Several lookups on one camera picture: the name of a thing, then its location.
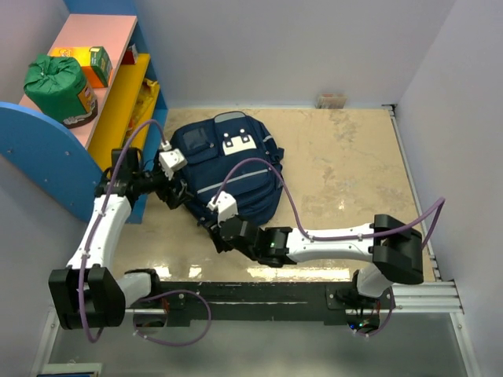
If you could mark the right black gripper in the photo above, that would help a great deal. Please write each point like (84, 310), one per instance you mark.
(221, 243)

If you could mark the small box on yellow shelf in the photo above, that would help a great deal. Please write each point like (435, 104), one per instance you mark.
(130, 56)

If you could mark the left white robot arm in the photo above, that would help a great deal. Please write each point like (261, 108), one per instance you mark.
(85, 294)

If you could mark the navy blue school backpack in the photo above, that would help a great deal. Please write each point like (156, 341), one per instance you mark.
(212, 148)

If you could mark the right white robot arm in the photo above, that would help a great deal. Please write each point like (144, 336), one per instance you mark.
(391, 249)

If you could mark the yellow green carton box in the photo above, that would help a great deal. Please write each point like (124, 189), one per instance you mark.
(93, 60)

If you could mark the yellow snack bag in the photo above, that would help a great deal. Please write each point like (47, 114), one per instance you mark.
(144, 99)

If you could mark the blue pink yellow shelf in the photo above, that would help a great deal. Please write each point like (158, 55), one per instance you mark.
(65, 155)

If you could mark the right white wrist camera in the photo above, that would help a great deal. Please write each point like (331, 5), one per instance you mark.
(224, 205)

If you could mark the green wrapped round package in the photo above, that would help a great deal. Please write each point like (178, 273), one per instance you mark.
(59, 88)

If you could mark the small box at back wall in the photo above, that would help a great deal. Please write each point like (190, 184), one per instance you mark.
(331, 101)

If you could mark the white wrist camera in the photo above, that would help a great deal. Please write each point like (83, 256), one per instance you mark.
(170, 159)
(224, 205)

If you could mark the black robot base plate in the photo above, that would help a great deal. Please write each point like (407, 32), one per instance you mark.
(331, 303)

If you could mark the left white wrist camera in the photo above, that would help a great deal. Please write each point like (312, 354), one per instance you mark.
(170, 159)

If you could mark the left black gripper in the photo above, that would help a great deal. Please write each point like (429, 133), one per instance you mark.
(174, 199)

